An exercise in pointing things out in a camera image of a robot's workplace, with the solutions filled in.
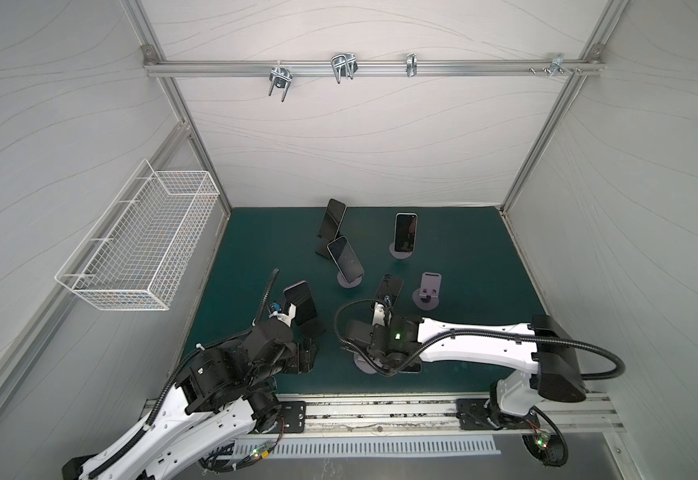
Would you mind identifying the teal-edged phone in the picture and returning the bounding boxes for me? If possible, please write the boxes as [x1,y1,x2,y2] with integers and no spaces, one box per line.
[397,359,422,374]

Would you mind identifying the pink-edged phone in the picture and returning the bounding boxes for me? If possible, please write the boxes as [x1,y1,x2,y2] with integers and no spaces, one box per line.
[375,273,404,307]

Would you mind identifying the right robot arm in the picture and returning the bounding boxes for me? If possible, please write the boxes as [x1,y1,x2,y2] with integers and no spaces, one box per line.
[335,307,626,430]

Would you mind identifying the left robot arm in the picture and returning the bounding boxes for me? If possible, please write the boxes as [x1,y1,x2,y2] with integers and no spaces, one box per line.
[62,319,317,479]

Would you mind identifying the purple stand front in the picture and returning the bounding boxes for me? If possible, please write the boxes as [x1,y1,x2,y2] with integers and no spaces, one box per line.
[354,353,379,375]

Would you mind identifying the black stand left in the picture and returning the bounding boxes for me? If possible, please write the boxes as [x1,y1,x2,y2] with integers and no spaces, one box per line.
[299,317,326,339]

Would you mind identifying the purple-edged phone on black stand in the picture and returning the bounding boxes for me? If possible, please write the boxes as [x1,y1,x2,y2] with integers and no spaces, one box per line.
[283,280,318,326]

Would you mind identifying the phone on back-centre purple stand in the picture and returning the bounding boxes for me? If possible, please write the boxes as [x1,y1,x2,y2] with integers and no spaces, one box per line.
[328,236,365,281]

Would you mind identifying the phone on back-right purple stand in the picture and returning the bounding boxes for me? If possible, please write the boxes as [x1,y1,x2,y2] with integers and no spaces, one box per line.
[392,212,418,254]

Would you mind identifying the phone on black back stand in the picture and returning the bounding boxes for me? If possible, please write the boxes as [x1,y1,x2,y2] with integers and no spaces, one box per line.
[318,198,347,241]

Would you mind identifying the green table mat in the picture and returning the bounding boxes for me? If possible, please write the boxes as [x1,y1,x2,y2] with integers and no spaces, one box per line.
[168,206,545,397]

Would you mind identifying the metal U-bolt clamp left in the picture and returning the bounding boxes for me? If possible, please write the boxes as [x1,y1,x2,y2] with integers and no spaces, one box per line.
[268,66,293,102]

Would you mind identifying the metal u-bolt clamp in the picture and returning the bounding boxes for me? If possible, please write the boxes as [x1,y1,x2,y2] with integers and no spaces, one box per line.
[268,66,293,102]
[330,53,358,84]

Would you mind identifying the metal clamp small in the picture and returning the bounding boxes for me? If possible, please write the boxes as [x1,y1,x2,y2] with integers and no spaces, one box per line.
[406,53,418,78]

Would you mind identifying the metal U-bolt clamp centre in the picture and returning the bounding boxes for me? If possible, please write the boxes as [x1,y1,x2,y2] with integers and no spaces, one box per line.
[330,53,358,84]

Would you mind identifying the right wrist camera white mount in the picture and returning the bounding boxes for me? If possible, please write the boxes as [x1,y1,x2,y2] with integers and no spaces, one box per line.
[372,302,391,326]

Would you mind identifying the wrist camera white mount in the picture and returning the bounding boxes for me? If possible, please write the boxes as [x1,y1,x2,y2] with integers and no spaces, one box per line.
[269,302,297,327]
[372,302,391,326]

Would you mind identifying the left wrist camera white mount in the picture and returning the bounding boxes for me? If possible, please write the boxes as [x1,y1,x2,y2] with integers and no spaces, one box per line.
[269,302,297,327]

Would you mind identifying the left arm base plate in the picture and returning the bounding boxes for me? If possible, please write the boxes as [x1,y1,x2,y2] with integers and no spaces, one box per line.
[265,401,307,434]

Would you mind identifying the slotted cable duct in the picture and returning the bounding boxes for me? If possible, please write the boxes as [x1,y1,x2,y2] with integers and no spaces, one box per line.
[228,436,502,462]

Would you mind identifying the left base cable bundle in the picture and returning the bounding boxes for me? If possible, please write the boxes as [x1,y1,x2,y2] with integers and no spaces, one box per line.
[197,413,287,474]

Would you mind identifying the base cable bundle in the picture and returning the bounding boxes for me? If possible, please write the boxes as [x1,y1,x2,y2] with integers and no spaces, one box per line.
[519,404,571,468]
[197,413,287,474]

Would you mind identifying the white wire basket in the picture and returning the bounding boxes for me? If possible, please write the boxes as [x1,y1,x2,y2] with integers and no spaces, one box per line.
[55,159,220,311]

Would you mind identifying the right base cable bundle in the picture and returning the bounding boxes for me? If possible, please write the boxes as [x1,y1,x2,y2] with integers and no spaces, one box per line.
[519,404,571,468]

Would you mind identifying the aluminium cross rail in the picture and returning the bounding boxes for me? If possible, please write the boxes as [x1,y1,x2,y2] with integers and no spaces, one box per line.
[145,57,606,78]

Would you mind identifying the metal bracket right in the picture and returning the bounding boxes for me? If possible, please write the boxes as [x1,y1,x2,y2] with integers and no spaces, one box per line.
[528,53,583,78]

